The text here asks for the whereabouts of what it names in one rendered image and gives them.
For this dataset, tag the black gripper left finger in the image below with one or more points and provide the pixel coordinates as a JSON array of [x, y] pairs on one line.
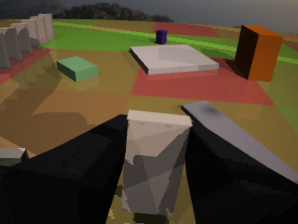
[[73, 183]]

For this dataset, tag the green rectangular block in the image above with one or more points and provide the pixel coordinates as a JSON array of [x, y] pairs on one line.
[[77, 68]]

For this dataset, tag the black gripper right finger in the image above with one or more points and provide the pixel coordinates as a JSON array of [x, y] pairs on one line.
[[230, 187]]

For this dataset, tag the dark blue cylinder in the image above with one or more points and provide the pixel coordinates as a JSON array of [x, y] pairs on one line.
[[161, 37]]

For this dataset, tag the orange block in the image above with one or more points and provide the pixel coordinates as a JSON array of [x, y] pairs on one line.
[[257, 51]]

